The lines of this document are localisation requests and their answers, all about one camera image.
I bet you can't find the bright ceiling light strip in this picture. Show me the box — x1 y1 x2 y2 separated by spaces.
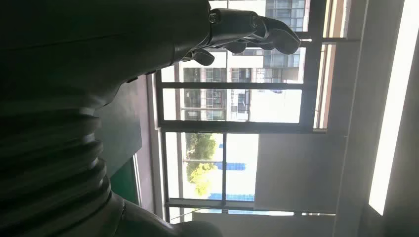
368 0 419 217

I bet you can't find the green conveyor belt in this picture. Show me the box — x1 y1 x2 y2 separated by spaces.
109 156 142 205

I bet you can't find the dark metal window frame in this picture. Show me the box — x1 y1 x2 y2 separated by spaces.
154 0 361 225

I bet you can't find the green tree outside window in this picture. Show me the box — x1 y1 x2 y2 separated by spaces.
185 132 219 197

